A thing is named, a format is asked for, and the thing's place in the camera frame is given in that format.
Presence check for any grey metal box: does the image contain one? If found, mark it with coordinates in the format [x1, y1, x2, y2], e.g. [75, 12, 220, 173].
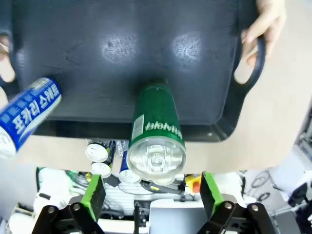
[148, 199, 204, 234]

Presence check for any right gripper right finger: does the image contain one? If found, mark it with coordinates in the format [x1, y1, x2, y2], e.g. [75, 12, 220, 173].
[196, 171, 277, 234]

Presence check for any black Pepsi can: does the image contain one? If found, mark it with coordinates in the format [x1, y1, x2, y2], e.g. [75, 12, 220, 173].
[90, 162, 113, 178]
[85, 142, 115, 163]

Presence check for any clear can dispenser rack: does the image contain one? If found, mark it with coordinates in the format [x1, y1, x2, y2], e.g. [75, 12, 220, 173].
[86, 138, 186, 186]

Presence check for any black serving tray with handles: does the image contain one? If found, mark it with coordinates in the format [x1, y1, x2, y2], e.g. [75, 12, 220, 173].
[9, 0, 266, 143]

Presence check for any person's left hand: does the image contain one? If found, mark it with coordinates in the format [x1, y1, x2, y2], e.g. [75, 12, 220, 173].
[233, 0, 288, 85]

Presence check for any yellow emergency stop box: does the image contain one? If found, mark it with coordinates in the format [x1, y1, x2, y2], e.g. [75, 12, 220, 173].
[185, 174, 203, 193]

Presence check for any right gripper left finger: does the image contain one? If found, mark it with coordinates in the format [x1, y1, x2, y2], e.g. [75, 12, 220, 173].
[31, 174, 107, 234]

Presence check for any person's right hand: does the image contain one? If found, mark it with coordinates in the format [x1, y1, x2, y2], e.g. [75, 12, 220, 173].
[0, 34, 16, 83]

